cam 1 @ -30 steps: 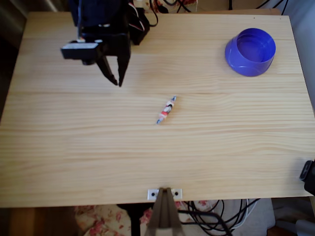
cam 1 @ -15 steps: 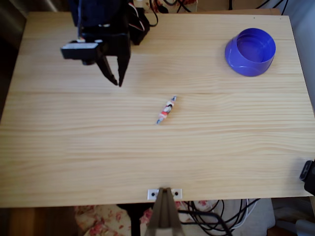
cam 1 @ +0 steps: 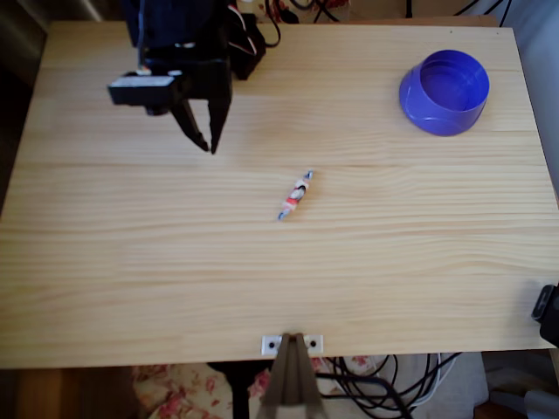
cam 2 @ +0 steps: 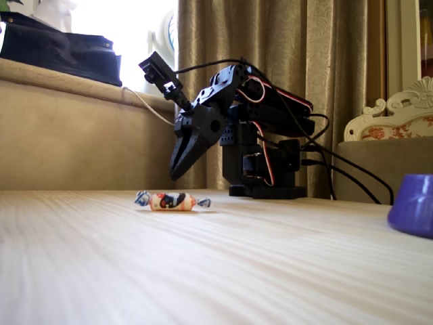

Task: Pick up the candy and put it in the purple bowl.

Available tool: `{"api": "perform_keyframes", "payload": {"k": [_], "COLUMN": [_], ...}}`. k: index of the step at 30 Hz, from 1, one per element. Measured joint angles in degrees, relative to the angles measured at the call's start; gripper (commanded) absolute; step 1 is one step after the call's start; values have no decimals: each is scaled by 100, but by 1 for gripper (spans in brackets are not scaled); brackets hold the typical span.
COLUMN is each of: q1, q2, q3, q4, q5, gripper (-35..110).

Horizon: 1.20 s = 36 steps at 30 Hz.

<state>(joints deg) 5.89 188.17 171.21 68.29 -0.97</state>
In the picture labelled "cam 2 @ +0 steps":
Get white window ornament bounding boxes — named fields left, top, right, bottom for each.
left=146, top=9, right=179, bottom=59

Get grey-beige cushion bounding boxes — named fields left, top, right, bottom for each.
left=333, top=135, right=433, bottom=207

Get ornate white chair back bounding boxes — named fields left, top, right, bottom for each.
left=343, top=76, right=433, bottom=142

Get candy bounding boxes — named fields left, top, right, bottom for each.
left=135, top=190, right=212, bottom=213

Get beige upholstered ledge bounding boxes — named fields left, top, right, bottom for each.
left=0, top=57, right=177, bottom=191

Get purple bowl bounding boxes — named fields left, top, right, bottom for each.
left=386, top=173, right=433, bottom=240

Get beige patterned curtain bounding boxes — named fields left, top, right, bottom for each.
left=177, top=0, right=388, bottom=200

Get white cord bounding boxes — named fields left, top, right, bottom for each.
left=121, top=85, right=176, bottom=127

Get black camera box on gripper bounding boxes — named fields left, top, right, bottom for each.
left=137, top=51, right=190, bottom=111

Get black power cable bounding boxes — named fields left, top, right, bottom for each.
left=300, top=158, right=382, bottom=204

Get black bag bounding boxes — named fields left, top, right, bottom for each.
left=0, top=12, right=123, bottom=87

